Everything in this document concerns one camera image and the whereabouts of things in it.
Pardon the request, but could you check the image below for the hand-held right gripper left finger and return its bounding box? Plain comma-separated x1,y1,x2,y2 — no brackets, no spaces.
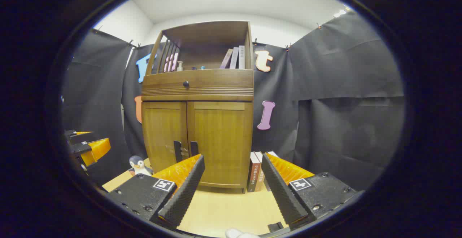
107,154,205,229

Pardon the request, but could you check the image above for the brown book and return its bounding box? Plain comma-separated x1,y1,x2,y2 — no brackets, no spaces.
247,152,261,192

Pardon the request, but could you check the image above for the wooden double-door shoe cabinet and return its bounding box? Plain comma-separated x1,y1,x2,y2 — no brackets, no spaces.
141,21,255,190

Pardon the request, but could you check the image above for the penguin plush toy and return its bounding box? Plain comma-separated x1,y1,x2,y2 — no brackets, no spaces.
129,155,154,176

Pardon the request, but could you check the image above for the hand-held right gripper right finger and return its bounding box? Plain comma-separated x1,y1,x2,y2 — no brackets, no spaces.
261,152,358,230

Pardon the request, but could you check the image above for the white and orange book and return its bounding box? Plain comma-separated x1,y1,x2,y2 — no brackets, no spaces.
254,151,266,191

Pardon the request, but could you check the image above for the wooden drawer with black knob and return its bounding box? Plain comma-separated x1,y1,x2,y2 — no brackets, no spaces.
141,69,254,101

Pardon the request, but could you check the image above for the black backdrop cloth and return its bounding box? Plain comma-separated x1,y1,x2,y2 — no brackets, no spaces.
61,11,405,191

